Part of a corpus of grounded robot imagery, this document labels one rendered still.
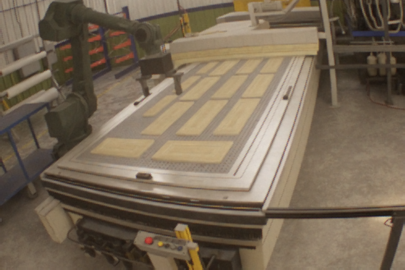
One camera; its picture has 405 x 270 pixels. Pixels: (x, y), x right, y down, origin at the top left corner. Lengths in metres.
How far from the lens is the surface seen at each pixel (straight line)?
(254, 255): 2.00
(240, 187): 1.84
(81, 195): 2.42
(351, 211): 1.64
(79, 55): 3.35
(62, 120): 3.25
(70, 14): 3.04
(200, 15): 9.50
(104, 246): 2.38
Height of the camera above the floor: 1.91
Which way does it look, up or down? 20 degrees down
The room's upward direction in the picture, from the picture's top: 11 degrees counter-clockwise
